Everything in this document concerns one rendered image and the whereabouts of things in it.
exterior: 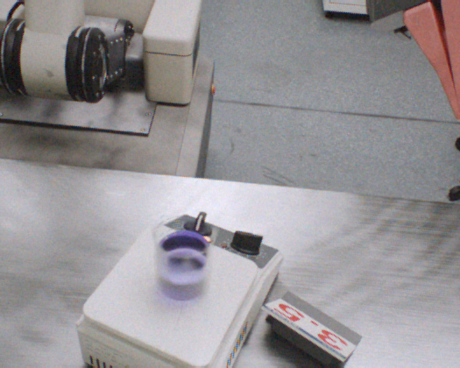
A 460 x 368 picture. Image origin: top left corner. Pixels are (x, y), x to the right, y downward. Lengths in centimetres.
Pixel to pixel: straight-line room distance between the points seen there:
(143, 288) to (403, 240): 35
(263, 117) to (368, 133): 42
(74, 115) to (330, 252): 98
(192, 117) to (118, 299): 106
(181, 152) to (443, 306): 88
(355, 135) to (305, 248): 153
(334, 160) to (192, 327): 159
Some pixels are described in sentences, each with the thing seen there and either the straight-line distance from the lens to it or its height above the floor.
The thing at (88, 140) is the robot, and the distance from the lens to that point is 141.
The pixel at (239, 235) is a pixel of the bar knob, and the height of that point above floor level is 82.
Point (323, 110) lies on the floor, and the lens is 225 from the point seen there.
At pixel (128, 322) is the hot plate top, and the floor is 84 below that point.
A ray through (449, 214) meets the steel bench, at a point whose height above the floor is 75.
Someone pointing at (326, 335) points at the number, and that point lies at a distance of 55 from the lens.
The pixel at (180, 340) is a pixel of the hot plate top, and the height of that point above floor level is 84.
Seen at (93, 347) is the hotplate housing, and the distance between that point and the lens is 50.
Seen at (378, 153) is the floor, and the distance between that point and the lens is 209.
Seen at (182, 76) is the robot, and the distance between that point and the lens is 146.
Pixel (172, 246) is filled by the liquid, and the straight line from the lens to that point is 46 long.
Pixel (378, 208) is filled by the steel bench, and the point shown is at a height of 75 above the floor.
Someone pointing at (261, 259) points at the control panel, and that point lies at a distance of 55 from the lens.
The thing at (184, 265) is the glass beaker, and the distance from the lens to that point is 43.
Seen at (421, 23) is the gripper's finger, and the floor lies 108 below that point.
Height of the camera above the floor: 123
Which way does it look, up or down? 42 degrees down
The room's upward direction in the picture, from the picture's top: 6 degrees clockwise
